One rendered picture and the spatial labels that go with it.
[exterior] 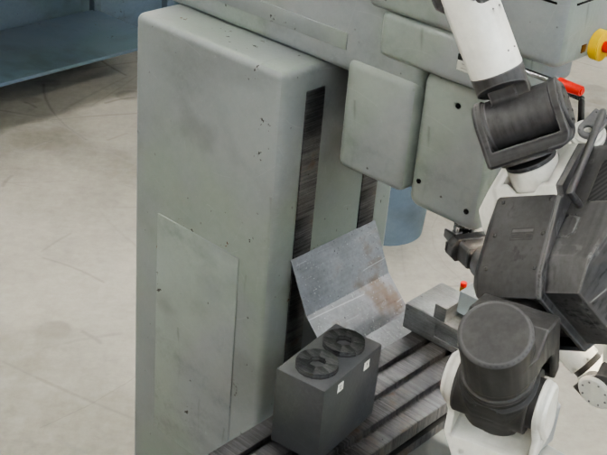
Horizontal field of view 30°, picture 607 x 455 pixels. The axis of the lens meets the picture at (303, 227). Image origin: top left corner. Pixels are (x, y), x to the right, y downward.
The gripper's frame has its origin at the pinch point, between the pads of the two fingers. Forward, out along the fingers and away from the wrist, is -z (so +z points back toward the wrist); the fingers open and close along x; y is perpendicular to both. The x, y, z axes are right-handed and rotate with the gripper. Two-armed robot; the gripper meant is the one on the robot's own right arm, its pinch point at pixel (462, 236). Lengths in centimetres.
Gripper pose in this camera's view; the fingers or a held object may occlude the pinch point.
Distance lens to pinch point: 257.7
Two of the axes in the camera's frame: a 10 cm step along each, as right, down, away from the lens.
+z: 3.8, 4.7, -8.0
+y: -0.7, 8.8, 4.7
